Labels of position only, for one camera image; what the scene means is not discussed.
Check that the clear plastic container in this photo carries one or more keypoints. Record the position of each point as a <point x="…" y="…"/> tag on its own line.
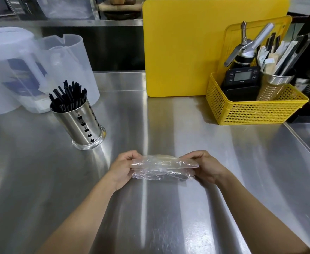
<point x="62" y="7"/>

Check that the person's left hand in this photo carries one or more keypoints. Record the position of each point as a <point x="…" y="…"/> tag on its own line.
<point x="121" y="169"/>

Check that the steel mesh utensil cup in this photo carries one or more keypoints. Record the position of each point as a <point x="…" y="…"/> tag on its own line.
<point x="272" y="85"/>

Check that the clear plastic bag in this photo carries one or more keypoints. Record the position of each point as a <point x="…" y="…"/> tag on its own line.
<point x="164" y="167"/>

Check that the yellow perforated plastic basket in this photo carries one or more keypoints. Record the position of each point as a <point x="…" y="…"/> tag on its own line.
<point x="252" y="109"/>

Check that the steel shelf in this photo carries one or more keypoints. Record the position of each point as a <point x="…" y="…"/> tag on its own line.
<point x="65" y="22"/>

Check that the steel whipped cream dispenser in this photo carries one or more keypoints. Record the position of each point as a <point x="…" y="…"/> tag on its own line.
<point x="246" y="48"/>

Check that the translucent plastic measuring jug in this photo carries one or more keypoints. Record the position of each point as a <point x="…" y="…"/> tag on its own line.
<point x="69" y="68"/>

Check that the steel tongs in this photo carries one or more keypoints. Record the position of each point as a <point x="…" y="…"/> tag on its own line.
<point x="294" y="54"/>

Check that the small yellow cutting board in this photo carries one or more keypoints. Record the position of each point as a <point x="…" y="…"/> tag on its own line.
<point x="234" y="44"/>

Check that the bunch of black straws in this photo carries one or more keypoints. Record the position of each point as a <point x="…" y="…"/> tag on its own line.
<point x="68" y="96"/>

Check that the black digital scale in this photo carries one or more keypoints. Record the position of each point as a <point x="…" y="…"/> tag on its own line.
<point x="241" y="81"/>

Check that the large yellow cutting board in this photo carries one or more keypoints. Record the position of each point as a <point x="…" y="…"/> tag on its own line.
<point x="186" y="47"/>

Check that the person's right hand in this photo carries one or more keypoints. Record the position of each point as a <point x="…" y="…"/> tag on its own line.
<point x="208" y="167"/>

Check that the person's right forearm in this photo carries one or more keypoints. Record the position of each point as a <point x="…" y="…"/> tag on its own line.
<point x="260" y="216"/>

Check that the perforated steel utensil holder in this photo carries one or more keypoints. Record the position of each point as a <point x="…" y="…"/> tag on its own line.
<point x="79" y="125"/>

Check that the person's right thumb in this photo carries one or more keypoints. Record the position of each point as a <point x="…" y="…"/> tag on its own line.
<point x="190" y="156"/>

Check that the translucent plastic pitcher with lid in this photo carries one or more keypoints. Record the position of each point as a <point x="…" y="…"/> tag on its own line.
<point x="10" y="71"/>

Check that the person's left forearm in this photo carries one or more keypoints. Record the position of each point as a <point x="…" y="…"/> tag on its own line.
<point x="83" y="214"/>

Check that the person's left thumb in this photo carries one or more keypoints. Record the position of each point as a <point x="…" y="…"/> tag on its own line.
<point x="133" y="155"/>

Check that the bunch of wrapped chopsticks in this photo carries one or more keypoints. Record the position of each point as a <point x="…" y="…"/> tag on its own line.
<point x="271" y="56"/>

